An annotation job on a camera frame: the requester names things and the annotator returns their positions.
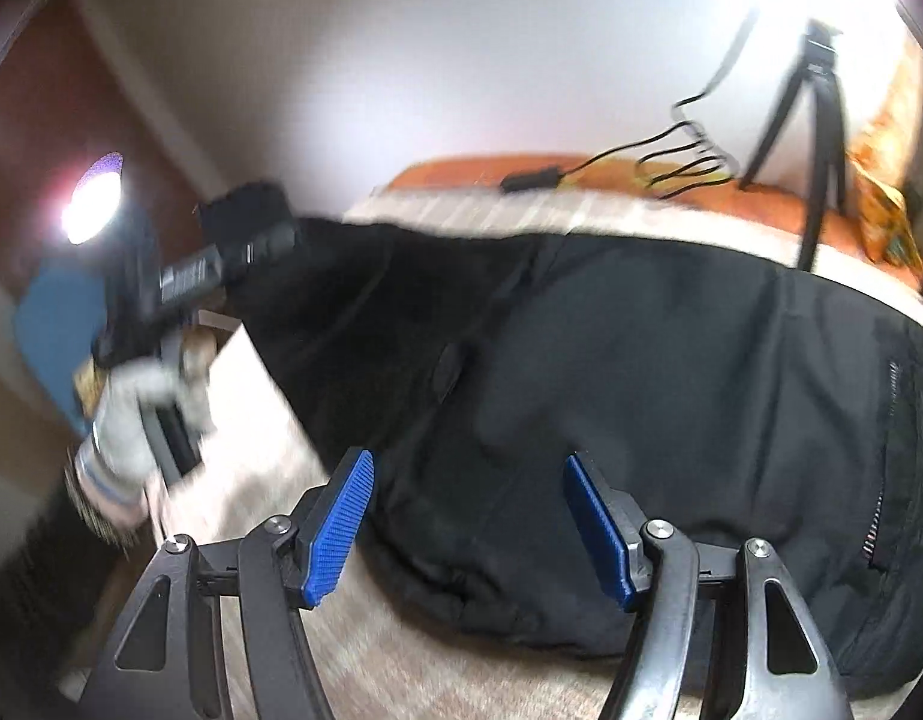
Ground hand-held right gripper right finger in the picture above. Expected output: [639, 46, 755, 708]
[563, 453, 857, 720]

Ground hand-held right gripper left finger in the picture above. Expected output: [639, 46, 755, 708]
[76, 448, 377, 720]

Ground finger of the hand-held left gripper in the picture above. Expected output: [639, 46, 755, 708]
[196, 181, 303, 287]

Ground black pants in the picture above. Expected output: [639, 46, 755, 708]
[223, 216, 923, 680]

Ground person's left hand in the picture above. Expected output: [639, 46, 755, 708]
[86, 360, 217, 496]

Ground blue board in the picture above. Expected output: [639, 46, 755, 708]
[13, 259, 118, 436]

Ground bright round lamp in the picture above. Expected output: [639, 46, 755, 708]
[60, 152, 127, 246]

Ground orange bed headboard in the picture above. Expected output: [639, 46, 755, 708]
[384, 156, 874, 260]

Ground orange patterned pillow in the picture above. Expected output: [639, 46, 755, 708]
[845, 34, 923, 271]

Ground black tripod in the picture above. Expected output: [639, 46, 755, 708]
[738, 19, 852, 273]

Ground black power adapter with cables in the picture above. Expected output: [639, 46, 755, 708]
[501, 7, 762, 200]

